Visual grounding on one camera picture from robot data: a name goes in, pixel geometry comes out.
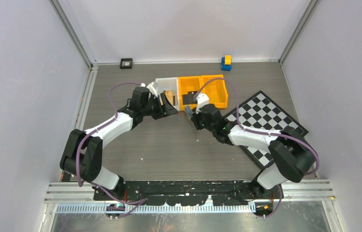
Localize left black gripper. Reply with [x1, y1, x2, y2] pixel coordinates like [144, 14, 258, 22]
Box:
[141, 93, 178, 120]

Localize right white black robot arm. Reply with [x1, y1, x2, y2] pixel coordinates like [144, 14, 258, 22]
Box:
[185, 104, 319, 199]

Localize wooden cards in white bin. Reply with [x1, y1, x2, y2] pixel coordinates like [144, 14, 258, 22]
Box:
[164, 90, 178, 107]

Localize white plastic bin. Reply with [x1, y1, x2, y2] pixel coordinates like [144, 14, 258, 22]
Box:
[155, 77, 180, 111]

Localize middle orange plastic bin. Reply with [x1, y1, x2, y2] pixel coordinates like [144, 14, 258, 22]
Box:
[178, 76, 202, 111]

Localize orange plastic bin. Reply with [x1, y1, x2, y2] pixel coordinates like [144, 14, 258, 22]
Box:
[202, 80, 228, 109]
[178, 76, 202, 111]

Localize right orange plastic bin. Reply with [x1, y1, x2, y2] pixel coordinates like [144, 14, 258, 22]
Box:
[202, 80, 228, 109]

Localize blue yellow toy block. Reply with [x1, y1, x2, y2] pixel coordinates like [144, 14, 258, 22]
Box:
[221, 55, 232, 71]

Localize small black square device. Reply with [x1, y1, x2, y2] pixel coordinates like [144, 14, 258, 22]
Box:
[120, 58, 133, 69]

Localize black white checkerboard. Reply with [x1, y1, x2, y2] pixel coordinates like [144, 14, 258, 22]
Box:
[224, 90, 309, 170]

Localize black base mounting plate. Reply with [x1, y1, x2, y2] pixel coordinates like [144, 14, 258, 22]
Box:
[93, 180, 283, 206]

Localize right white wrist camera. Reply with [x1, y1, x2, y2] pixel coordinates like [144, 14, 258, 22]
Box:
[196, 93, 210, 111]

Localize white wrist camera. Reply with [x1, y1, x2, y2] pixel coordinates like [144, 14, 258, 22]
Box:
[140, 81, 159, 97]
[196, 93, 210, 111]

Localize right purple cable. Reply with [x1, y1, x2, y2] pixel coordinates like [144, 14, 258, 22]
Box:
[195, 77, 320, 220]

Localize purple cable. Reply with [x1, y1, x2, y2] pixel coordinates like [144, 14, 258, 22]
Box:
[195, 77, 320, 220]
[75, 82, 148, 220]

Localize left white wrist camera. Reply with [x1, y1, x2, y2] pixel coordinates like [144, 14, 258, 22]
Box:
[140, 81, 159, 97]

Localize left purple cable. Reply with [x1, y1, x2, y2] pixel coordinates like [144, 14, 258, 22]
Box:
[75, 82, 148, 220]

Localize slotted metal rail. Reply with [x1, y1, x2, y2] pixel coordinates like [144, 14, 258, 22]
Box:
[55, 202, 256, 214]

